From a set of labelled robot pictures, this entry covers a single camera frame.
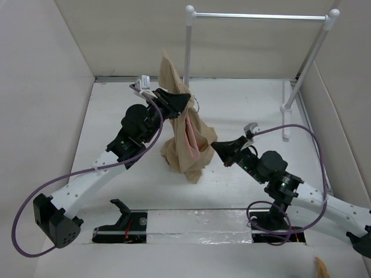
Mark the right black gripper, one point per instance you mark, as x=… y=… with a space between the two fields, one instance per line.
x=226 y=150

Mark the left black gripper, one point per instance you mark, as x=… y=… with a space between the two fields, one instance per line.
x=173 y=103

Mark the pink clothes hanger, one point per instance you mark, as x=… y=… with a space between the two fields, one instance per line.
x=191 y=140

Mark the beige t shirt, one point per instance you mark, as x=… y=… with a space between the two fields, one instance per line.
x=175 y=150

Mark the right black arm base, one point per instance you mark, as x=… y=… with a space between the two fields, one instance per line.
x=269 y=224

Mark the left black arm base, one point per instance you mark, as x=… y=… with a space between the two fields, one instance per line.
x=130 y=228

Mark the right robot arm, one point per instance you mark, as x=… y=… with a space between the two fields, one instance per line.
x=287 y=189

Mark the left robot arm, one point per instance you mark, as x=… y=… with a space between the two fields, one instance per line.
x=56 y=214

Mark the tan object at edge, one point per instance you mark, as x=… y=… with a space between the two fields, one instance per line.
x=322 y=271

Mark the white metal clothes rack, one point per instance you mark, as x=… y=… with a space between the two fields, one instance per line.
x=259 y=45

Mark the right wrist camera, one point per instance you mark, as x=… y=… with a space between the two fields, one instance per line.
x=250 y=130

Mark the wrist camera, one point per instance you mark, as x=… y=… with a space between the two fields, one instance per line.
x=142 y=82
x=250 y=130

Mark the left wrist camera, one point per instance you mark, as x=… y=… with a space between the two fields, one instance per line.
x=142 y=82

